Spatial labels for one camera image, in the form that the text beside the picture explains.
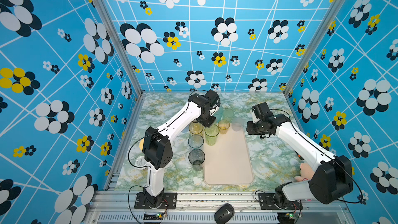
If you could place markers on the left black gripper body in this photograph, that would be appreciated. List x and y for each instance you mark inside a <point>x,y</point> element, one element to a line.
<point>207,121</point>

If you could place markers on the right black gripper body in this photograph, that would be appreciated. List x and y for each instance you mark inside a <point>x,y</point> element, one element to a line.
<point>254,128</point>

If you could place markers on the green translucent cup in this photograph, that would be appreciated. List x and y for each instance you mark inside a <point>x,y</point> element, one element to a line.
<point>211,134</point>

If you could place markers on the small amber cup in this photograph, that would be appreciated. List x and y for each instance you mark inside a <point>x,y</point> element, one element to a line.
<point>223,126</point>

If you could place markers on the clear colourless cup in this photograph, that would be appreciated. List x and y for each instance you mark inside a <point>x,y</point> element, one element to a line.
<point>237,124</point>

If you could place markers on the dark smoky cup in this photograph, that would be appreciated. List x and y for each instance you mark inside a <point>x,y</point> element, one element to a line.
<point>196,158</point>

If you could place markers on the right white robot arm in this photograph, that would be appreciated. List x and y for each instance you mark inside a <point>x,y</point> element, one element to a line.
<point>332,179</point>

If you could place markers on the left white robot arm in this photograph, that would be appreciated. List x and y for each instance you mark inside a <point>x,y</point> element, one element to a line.
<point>157,144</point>

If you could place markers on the beige plastic tray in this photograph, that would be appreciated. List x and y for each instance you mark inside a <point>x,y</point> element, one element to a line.
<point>227,162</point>

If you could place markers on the teal cup right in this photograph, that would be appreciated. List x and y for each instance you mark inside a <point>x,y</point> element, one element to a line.
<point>218,114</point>

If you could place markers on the amber cup front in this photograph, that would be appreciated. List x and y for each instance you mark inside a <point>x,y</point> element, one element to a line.
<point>196,128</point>

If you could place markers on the light green cup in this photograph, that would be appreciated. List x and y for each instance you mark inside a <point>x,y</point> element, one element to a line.
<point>228,114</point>

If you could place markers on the grey-blue clear cup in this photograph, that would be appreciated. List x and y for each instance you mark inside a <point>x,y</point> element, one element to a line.
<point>196,141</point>

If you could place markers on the pink plush doll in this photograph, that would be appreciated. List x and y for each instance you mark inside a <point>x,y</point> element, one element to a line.
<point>306,172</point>

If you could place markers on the black computer mouse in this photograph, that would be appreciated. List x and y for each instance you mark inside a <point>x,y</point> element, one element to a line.
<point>224,214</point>

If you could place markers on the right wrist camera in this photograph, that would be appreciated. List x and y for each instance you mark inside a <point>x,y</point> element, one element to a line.
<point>261,112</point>

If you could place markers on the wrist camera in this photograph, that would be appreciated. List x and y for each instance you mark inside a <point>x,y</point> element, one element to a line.
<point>261,112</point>
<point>213,99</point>

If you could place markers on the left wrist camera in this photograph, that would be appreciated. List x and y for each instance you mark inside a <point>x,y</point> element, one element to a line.
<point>213,99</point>

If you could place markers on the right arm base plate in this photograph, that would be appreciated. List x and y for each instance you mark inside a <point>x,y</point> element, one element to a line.
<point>268,202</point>

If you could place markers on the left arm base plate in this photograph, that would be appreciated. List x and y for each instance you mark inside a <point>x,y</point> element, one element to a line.
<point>166,200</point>

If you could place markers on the aluminium front frame rail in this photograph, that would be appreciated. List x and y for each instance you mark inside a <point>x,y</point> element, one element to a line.
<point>199,207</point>

